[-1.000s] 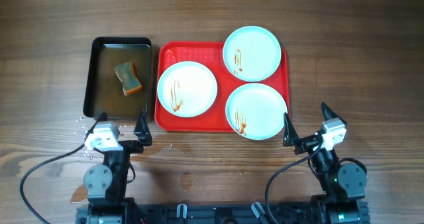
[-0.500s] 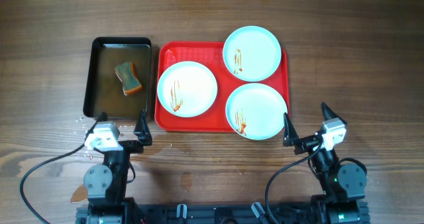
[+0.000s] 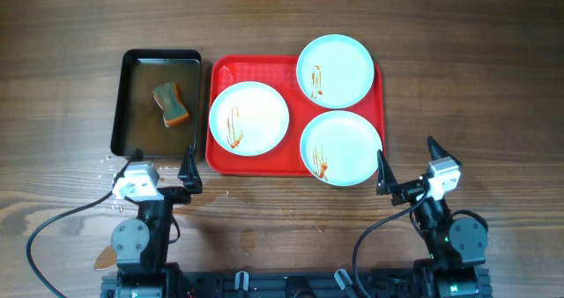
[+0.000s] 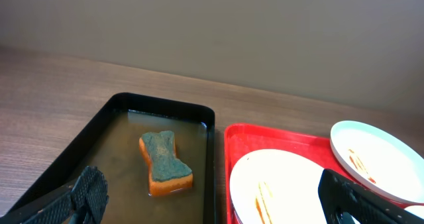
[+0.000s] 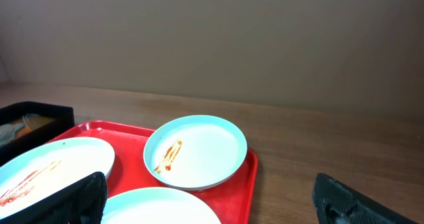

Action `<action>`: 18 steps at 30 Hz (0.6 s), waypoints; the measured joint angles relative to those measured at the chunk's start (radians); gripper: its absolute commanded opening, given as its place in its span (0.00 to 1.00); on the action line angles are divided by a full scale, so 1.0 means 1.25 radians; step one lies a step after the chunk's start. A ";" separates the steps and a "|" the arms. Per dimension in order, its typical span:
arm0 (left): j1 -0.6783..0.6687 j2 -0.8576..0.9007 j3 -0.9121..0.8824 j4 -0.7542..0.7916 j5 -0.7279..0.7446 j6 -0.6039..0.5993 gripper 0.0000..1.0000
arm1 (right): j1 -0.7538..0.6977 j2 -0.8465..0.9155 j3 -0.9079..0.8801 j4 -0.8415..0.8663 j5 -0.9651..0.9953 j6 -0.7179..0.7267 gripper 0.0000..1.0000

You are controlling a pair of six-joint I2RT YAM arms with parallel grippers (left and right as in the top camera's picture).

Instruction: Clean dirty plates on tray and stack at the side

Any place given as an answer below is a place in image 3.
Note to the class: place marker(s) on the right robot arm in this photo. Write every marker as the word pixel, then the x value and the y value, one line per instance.
pixel 456 241

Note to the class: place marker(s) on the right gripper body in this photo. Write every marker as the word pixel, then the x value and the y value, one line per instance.
pixel 407 191

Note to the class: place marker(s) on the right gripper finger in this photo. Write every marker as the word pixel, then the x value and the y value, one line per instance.
pixel 438 152
pixel 386 181

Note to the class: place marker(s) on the orange green scrub sponge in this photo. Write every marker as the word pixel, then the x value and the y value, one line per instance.
pixel 169 99

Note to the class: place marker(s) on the red plastic serving tray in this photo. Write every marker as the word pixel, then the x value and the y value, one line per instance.
pixel 279 72

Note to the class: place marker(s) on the white plate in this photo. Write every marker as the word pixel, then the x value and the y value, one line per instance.
pixel 340 148
pixel 335 71
pixel 249 118

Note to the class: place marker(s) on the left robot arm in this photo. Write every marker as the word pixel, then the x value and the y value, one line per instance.
pixel 141 244

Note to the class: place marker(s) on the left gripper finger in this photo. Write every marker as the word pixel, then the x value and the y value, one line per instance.
pixel 136 156
pixel 188 173

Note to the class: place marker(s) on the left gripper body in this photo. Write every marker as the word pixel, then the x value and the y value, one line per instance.
pixel 177 196

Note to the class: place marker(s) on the black water basin tray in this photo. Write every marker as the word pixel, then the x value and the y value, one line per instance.
pixel 138 122

